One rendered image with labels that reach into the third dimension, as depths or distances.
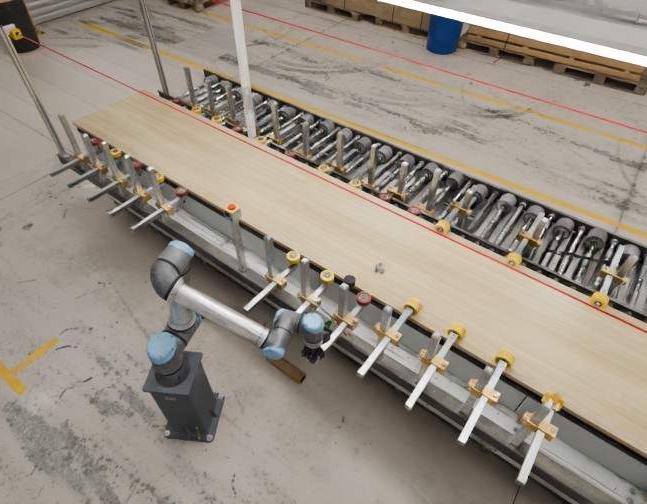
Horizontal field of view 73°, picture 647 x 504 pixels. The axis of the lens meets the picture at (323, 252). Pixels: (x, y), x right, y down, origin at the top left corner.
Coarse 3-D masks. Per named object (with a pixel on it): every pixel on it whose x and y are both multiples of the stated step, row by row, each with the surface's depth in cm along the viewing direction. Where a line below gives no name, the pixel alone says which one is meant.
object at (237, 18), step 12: (576, 0) 117; (588, 0) 115; (600, 0) 114; (612, 0) 112; (624, 0) 111; (636, 0) 109; (240, 12) 283; (636, 12) 111; (240, 24) 287; (240, 36) 292; (240, 48) 297; (240, 60) 304; (240, 72) 311; (252, 108) 333; (252, 120) 339; (252, 132) 345
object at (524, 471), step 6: (552, 414) 187; (546, 420) 186; (540, 432) 182; (534, 438) 180; (540, 438) 180; (534, 444) 179; (540, 444) 179; (528, 450) 179; (534, 450) 177; (528, 456) 176; (534, 456) 176; (528, 462) 174; (522, 468) 172; (528, 468) 172; (522, 474) 171; (528, 474) 171; (516, 480) 170; (522, 480) 169
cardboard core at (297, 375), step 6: (270, 360) 304; (276, 360) 302; (282, 360) 302; (276, 366) 302; (282, 366) 300; (288, 366) 299; (294, 366) 300; (288, 372) 297; (294, 372) 296; (300, 372) 296; (294, 378) 295; (300, 378) 293
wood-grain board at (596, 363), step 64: (128, 128) 352; (192, 128) 352; (192, 192) 299; (256, 192) 298; (320, 192) 298; (320, 256) 258; (384, 256) 258; (448, 256) 258; (448, 320) 227; (512, 320) 228; (576, 320) 228; (576, 384) 203; (640, 384) 204; (640, 448) 184
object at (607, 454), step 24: (120, 168) 356; (144, 168) 327; (168, 192) 326; (216, 216) 301; (288, 264) 278; (312, 264) 260; (336, 288) 260; (360, 312) 259; (408, 336) 243; (360, 360) 295; (456, 360) 228; (504, 384) 215; (432, 408) 273; (528, 408) 215; (576, 432) 204; (600, 432) 194; (504, 456) 254; (600, 456) 203; (624, 456) 193
